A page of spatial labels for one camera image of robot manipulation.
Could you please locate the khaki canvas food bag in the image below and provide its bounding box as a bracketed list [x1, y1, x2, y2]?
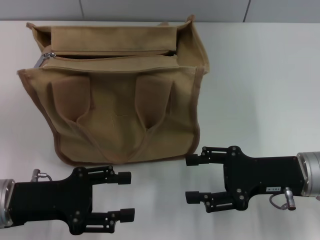
[16, 14, 211, 166]

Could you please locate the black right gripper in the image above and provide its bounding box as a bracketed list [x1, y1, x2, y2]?
[185, 145, 306, 213]

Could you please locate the silver metal zipper pull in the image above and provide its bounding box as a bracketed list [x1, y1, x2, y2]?
[34, 51, 56, 69]

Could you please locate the right gripper cable with plug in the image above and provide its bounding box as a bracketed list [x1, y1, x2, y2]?
[268, 186, 296, 210]

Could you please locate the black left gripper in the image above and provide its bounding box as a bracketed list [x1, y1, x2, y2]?
[11, 165, 136, 235]

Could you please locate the left gripper cable with plug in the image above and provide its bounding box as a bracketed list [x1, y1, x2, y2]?
[30, 168, 54, 182]

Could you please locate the gripper cable with plug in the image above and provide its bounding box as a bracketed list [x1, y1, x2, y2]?
[30, 168, 54, 182]
[268, 186, 296, 210]

